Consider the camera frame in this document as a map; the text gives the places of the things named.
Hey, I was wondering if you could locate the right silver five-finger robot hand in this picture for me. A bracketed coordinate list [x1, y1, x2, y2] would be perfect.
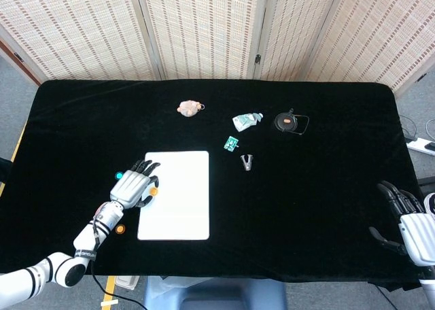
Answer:
[369, 179, 435, 266]

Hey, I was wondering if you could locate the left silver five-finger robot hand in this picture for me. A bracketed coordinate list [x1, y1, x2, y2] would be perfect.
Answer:
[109, 159, 161, 209]

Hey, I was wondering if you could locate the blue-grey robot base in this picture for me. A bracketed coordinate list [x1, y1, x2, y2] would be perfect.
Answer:
[141, 275, 288, 310]

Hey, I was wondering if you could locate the white magnetic board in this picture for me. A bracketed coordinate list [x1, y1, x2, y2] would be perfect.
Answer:
[137, 150, 211, 241]

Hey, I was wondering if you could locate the white power strip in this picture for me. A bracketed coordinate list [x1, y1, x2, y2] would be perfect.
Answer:
[406, 137, 435, 156]

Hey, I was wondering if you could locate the white plastic container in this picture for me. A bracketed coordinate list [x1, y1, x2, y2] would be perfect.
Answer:
[114, 275, 139, 289]

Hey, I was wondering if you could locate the yellow floor tape strip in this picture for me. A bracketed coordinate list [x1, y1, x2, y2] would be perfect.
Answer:
[101, 276, 116, 306]

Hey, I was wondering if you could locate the black object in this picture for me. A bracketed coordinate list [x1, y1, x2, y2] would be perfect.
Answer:
[0, 157, 14, 185]

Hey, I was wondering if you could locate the white green spout pouch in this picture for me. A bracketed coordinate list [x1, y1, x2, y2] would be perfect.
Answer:
[232, 111, 264, 133]

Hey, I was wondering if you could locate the black velvet tablecloth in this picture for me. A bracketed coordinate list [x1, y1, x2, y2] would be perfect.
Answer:
[0, 79, 425, 292]

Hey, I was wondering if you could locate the woven folding screen panel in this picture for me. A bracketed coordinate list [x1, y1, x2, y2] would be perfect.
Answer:
[302, 0, 435, 97]
[0, 0, 164, 85]
[253, 0, 344, 82]
[134, 0, 269, 81]

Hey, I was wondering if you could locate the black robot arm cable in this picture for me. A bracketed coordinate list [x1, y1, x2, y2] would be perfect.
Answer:
[90, 221, 150, 310]

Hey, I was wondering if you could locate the pink plush keychain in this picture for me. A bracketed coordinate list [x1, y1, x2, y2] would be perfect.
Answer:
[176, 99, 206, 118]

